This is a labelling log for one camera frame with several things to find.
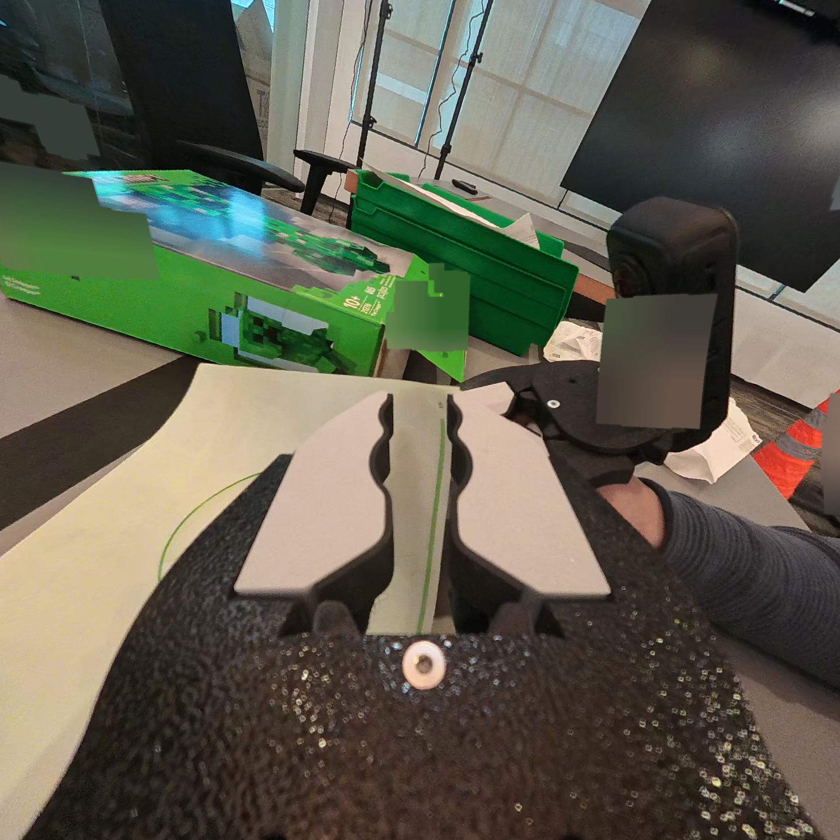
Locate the orange traffic cone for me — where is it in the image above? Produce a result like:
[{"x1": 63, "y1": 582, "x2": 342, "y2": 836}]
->
[{"x1": 751, "y1": 394, "x2": 836, "y2": 503}]

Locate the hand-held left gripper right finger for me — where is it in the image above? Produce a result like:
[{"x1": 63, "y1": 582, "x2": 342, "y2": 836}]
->
[{"x1": 445, "y1": 392, "x2": 613, "y2": 635}]

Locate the green toy box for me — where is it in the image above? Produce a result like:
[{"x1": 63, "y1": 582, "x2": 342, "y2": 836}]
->
[{"x1": 0, "y1": 169, "x2": 487, "y2": 385}]

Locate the green plastic bin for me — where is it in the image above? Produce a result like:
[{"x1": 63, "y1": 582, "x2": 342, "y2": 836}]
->
[{"x1": 348, "y1": 169, "x2": 580, "y2": 357}]

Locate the person's right hand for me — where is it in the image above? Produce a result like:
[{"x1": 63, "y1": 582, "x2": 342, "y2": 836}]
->
[{"x1": 598, "y1": 476, "x2": 672, "y2": 551}]

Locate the person's right forearm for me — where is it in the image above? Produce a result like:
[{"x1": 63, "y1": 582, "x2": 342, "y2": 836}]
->
[{"x1": 656, "y1": 489, "x2": 840, "y2": 690}]

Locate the crumpled white paper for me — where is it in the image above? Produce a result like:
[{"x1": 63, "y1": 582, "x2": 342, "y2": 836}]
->
[{"x1": 665, "y1": 399, "x2": 766, "y2": 484}]

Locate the grey desk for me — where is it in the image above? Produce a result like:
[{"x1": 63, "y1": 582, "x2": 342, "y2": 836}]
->
[{"x1": 0, "y1": 289, "x2": 840, "y2": 840}]

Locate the pale green instruction booklet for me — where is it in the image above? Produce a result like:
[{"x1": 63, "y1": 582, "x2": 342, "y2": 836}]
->
[{"x1": 0, "y1": 363, "x2": 526, "y2": 840}]

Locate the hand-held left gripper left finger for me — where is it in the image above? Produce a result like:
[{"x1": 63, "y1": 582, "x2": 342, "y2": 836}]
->
[{"x1": 233, "y1": 390, "x2": 398, "y2": 635}]

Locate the large black screen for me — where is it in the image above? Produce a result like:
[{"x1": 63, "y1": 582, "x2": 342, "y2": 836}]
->
[{"x1": 561, "y1": 0, "x2": 840, "y2": 294}]

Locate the black tripod stand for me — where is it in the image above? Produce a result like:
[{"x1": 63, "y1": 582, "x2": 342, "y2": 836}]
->
[
  {"x1": 434, "y1": 0, "x2": 494, "y2": 179},
  {"x1": 354, "y1": 0, "x2": 395, "y2": 165}
]

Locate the black office chair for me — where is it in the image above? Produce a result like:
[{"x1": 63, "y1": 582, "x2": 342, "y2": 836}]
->
[{"x1": 98, "y1": 0, "x2": 355, "y2": 217}]

